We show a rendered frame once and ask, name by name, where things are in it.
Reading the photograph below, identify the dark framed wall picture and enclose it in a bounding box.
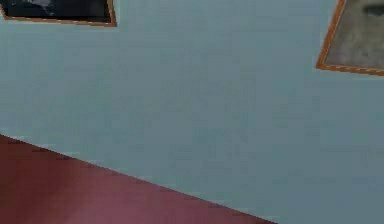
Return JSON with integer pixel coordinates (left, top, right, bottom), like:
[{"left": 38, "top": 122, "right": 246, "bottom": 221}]
[{"left": 0, "top": 0, "right": 118, "bottom": 28}]

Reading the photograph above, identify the grey framed wall picture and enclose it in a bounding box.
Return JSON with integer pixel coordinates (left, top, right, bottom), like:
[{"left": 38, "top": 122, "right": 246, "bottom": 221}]
[{"left": 315, "top": 0, "right": 384, "bottom": 77}]

